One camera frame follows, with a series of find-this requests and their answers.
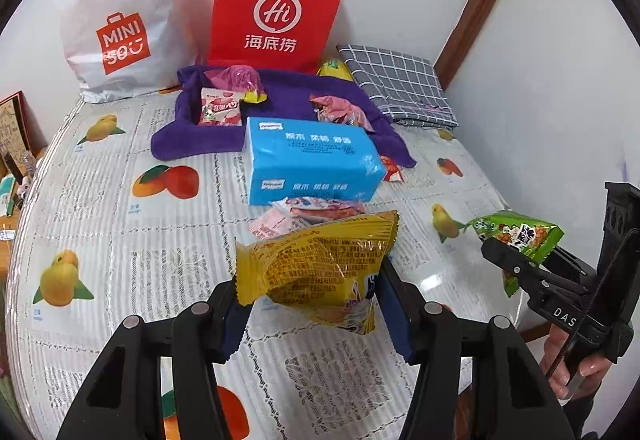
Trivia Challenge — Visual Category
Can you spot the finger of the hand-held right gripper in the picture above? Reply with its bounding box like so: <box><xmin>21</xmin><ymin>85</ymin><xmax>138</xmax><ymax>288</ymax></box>
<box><xmin>481</xmin><ymin>239</ymin><xmax>549</xmax><ymax>294</ymax></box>
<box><xmin>540</xmin><ymin>247</ymin><xmax>599</xmax><ymax>294</ymax></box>

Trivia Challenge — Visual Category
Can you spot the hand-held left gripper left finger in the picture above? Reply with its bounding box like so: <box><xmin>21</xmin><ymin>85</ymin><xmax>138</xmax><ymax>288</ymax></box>
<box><xmin>56</xmin><ymin>277</ymin><xmax>253</xmax><ymax>440</ymax></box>

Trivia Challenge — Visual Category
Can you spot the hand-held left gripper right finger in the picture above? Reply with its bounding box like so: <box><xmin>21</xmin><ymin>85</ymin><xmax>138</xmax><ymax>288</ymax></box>
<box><xmin>375</xmin><ymin>256</ymin><xmax>576</xmax><ymax>440</ymax></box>

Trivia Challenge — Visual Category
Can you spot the pink bear print stick packet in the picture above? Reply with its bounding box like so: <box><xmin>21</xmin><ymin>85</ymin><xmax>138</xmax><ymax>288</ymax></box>
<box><xmin>272</xmin><ymin>197</ymin><xmax>351</xmax><ymax>221</ymax></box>

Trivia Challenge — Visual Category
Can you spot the red snack packet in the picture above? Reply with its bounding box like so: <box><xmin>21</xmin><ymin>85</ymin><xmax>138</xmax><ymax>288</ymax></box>
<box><xmin>379</xmin><ymin>155</ymin><xmax>407</xmax><ymax>183</ymax></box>

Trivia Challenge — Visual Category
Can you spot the pink crinkled snack bag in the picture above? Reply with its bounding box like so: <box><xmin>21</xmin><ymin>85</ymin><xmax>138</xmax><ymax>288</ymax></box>
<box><xmin>309</xmin><ymin>94</ymin><xmax>375</xmax><ymax>131</ymax></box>

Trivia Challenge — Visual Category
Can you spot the pink strawberry print packet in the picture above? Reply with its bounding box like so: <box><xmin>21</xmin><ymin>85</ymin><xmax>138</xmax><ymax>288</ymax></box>
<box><xmin>198</xmin><ymin>88</ymin><xmax>244</xmax><ymax>127</ymax></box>

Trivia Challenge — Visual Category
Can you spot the magenta candy bag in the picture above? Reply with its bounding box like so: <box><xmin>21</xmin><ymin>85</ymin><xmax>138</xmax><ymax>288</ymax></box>
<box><xmin>209</xmin><ymin>64</ymin><xmax>263</xmax><ymax>94</ymax></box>

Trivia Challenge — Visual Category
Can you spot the person's right hand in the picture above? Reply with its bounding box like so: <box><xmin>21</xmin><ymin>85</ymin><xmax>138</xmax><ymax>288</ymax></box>
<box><xmin>542</xmin><ymin>327</ymin><xmax>613</xmax><ymax>396</ymax></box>

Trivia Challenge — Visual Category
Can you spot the pale pink snack packet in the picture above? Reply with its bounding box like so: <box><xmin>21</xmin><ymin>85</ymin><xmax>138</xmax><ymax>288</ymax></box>
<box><xmin>248</xmin><ymin>210</ymin><xmax>296</xmax><ymax>241</ymax></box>

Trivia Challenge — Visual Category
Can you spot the blue tissue pack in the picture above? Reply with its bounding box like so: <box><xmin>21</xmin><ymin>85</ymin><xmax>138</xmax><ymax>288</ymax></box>
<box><xmin>243</xmin><ymin>117</ymin><xmax>387</xmax><ymax>206</ymax></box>

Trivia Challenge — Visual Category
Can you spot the grey checked folded cloth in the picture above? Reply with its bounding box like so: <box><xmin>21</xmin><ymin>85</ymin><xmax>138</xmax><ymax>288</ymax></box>
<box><xmin>336</xmin><ymin>44</ymin><xmax>458</xmax><ymax>128</ymax></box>

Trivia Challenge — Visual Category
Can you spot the purple towel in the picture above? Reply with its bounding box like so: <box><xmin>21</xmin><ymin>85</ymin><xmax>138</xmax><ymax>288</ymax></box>
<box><xmin>151</xmin><ymin>64</ymin><xmax>417</xmax><ymax>168</ymax></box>

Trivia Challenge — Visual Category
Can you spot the yellow green snack packet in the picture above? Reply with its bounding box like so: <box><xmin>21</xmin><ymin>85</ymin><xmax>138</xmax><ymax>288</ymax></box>
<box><xmin>317</xmin><ymin>59</ymin><xmax>356</xmax><ymax>81</ymax></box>

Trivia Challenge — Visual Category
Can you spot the teal white box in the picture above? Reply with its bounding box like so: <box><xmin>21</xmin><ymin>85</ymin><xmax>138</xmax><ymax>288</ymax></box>
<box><xmin>0</xmin><ymin>175</ymin><xmax>18</xmax><ymax>217</ymax></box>

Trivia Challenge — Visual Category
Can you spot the black cable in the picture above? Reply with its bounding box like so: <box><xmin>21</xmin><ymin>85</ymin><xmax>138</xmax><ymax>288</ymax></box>
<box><xmin>547</xmin><ymin>227</ymin><xmax>640</xmax><ymax>378</ymax></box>

